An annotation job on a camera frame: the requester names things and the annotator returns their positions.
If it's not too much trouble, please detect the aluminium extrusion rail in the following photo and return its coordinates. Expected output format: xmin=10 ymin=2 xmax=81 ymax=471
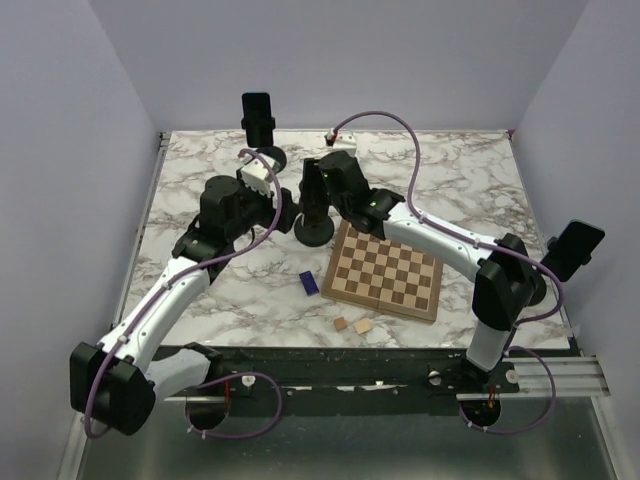
xmin=447 ymin=357 xmax=610 ymax=401

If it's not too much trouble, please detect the brown wooden cube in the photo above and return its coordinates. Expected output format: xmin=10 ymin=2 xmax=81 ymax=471
xmin=334 ymin=317 xmax=347 ymax=331

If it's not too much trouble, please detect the silver black smartphone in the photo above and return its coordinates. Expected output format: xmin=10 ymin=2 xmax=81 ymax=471
xmin=299 ymin=158 xmax=329 ymax=227

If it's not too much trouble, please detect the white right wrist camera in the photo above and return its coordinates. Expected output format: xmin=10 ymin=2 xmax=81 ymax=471
xmin=324 ymin=130 xmax=357 ymax=157

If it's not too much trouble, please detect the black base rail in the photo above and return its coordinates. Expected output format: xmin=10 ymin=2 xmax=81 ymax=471
xmin=187 ymin=347 xmax=520 ymax=418

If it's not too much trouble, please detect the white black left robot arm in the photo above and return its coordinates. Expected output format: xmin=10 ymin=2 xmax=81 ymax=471
xmin=70 ymin=175 xmax=299 ymax=439

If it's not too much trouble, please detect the wooden chessboard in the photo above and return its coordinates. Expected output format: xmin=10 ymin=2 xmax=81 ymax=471
xmin=321 ymin=221 xmax=443 ymax=324

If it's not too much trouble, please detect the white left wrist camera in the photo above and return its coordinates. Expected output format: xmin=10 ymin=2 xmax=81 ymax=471
xmin=237 ymin=154 xmax=272 ymax=198

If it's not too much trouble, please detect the black phone stand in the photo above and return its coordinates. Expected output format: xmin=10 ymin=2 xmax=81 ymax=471
xmin=241 ymin=114 xmax=287 ymax=173
xmin=529 ymin=236 xmax=561 ymax=306
xmin=294 ymin=216 xmax=335 ymax=248

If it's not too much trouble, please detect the light wooden cube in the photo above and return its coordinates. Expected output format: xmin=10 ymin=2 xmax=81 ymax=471
xmin=354 ymin=318 xmax=372 ymax=335

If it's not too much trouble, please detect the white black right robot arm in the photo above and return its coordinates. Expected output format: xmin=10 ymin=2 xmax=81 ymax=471
xmin=318 ymin=151 xmax=553 ymax=392

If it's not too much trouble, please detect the blue phone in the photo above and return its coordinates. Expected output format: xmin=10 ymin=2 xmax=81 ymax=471
xmin=541 ymin=219 xmax=605 ymax=282

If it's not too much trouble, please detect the black phone in back stand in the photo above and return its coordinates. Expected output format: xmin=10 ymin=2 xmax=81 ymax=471
xmin=241 ymin=92 xmax=275 ymax=148

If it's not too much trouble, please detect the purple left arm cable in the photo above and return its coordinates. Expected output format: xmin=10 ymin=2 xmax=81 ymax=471
xmin=82 ymin=147 xmax=284 ymax=441

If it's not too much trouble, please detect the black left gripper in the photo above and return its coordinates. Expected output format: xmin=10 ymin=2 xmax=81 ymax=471
xmin=227 ymin=169 xmax=303 ymax=242

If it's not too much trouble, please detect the black back phone stand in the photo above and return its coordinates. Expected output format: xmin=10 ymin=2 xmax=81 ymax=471
xmin=241 ymin=114 xmax=287 ymax=173

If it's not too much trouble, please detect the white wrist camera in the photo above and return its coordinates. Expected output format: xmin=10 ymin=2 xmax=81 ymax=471
xmin=237 ymin=154 xmax=272 ymax=198
xmin=324 ymin=130 xmax=357 ymax=157

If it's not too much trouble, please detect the dark blue rectangular block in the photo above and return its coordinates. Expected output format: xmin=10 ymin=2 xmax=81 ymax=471
xmin=299 ymin=271 xmax=319 ymax=296

